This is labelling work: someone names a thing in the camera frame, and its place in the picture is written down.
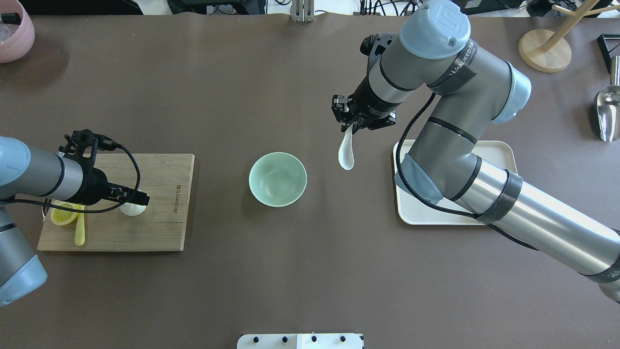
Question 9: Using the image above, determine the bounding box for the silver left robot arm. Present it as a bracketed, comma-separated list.
[0, 129, 149, 306]

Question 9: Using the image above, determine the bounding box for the wooden mug tree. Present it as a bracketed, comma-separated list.
[518, 0, 620, 73]

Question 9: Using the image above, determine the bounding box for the wine glass rack tray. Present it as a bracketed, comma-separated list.
[596, 33, 620, 73]

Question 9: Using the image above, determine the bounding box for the upper lemon slice stack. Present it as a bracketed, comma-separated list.
[49, 200, 82, 226]

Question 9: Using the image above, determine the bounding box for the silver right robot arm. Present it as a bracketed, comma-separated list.
[332, 0, 620, 302]

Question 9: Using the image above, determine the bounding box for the wooden cutting board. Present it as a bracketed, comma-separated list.
[37, 153, 195, 252]

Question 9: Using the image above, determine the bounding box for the pink ribbed bowl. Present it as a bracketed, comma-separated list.
[0, 0, 35, 64]

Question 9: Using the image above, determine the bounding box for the white steamed bun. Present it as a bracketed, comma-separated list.
[118, 203, 147, 217]

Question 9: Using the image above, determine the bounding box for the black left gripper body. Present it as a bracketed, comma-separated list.
[77, 168, 127, 205]

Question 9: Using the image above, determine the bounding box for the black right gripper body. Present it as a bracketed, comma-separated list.
[348, 78, 399, 130]

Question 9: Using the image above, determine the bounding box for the yellow plastic knife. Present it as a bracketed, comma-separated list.
[75, 212, 86, 247]

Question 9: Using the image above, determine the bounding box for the metal scoop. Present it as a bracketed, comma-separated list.
[595, 56, 620, 142]

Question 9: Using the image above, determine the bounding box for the mint green bowl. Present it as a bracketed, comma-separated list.
[248, 152, 308, 207]

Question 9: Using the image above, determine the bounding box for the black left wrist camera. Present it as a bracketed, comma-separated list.
[58, 129, 120, 162]

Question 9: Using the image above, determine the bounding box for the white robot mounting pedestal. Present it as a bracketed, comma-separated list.
[236, 332, 365, 349]

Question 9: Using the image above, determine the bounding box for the beige rabbit serving tray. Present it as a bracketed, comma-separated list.
[396, 141, 518, 226]

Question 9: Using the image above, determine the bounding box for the white ceramic soup spoon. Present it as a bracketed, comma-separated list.
[338, 126, 355, 171]

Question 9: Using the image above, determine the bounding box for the aluminium frame post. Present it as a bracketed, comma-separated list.
[291, 0, 315, 22]

